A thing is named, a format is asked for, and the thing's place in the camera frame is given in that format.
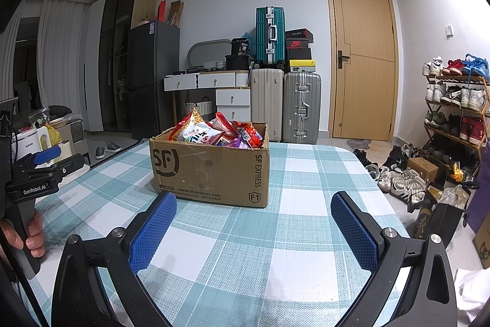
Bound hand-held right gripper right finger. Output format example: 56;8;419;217
331;191;458;327

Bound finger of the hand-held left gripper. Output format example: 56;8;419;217
18;154;85;187
13;145;64;175

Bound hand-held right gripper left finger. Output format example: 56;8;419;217
51;192;179;327

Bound red noodle snack bag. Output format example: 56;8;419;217
168;108;227;146

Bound white red small snack packet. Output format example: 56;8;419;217
214;112;237;135

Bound person's left hand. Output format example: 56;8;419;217
0;210;47;262

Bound white tumbler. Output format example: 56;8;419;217
54;141;72;164

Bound yellow plastic bag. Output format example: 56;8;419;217
46;124;62;148

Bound white electric kettle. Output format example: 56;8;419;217
13;124;52;164

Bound pile of assorted shoes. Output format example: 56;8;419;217
352;143;428;204

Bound teal checked tablecloth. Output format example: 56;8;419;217
23;137;422;327

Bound black paper bag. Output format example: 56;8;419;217
408;183;470;252

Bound grey door mat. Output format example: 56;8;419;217
346;139;373;152

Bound small brown cardboard box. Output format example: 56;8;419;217
406;157;439;184

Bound white curtain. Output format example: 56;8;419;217
36;0;91;114

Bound dark glass wardrobe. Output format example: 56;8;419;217
83;0;159;133

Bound dark grey refrigerator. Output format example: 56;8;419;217
127;21;180;141

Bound wooden shoe rack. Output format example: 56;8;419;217
423;59;490;175

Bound brown paper bag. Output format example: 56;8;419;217
472;225;490;271

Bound woven laundry basket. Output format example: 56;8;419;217
183;96;217;118

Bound purple gift bag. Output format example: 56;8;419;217
467;149;490;234

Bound white cloth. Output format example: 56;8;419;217
454;268;490;327

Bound silver suitcase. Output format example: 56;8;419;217
282;72;322;145

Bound beige suitcase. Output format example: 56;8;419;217
251;68;285;144

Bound white drawer dresser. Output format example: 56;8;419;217
163;70;252;125

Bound rows of sneakers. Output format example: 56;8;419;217
422;53;490;159

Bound wooden door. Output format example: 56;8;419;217
325;0;401;143

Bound grey oval mirror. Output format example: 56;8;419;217
187;39;233;72

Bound black storage box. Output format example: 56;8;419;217
224;54;251;74

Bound red black shoe box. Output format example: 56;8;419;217
285;38;314;50

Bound black printed bag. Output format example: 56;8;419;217
231;38;251;57

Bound teal suitcase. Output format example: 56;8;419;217
255;6;287;70

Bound blue plastic bag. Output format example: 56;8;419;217
241;31;257;52

